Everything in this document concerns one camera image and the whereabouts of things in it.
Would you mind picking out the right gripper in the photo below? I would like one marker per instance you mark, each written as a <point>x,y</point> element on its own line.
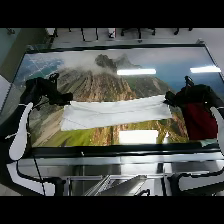
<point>172,98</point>

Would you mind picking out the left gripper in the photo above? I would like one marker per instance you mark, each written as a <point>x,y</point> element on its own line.
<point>63,98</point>

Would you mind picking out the white shirt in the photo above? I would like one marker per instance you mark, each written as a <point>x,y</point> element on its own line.
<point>113,113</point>

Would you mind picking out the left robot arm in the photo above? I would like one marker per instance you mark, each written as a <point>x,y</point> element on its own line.
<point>20,133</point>

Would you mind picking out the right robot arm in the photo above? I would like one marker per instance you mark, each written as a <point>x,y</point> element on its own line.
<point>218,121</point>

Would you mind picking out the red garment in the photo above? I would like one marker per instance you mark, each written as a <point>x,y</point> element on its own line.
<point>198,120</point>

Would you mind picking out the silver frame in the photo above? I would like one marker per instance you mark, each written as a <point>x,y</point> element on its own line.
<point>113,180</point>

